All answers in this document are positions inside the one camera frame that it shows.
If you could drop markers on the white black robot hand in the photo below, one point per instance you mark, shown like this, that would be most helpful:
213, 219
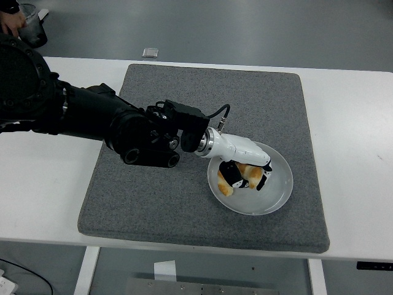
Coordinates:
242, 150

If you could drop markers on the golden croissant bread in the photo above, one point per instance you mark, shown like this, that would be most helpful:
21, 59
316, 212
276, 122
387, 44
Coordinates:
253, 175

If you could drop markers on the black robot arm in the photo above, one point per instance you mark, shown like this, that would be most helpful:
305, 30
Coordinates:
92, 113

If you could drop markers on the pale grey round plate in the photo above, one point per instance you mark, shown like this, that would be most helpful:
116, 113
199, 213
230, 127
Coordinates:
276, 190

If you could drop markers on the silver floor socket plate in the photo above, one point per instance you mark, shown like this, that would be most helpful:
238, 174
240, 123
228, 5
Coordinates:
150, 52

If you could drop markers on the grey felt table mat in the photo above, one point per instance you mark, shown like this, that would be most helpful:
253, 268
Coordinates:
196, 209

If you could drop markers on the white table leg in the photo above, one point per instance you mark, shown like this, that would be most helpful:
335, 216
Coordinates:
317, 278
86, 273

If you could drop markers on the black table control panel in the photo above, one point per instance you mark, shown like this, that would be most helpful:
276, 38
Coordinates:
374, 266

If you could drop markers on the white flat floor object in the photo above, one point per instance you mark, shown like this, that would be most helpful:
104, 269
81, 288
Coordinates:
44, 12

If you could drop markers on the person's hand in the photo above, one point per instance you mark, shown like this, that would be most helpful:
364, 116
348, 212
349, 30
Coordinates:
12, 21

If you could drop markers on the white power strip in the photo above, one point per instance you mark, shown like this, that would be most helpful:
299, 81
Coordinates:
6, 284

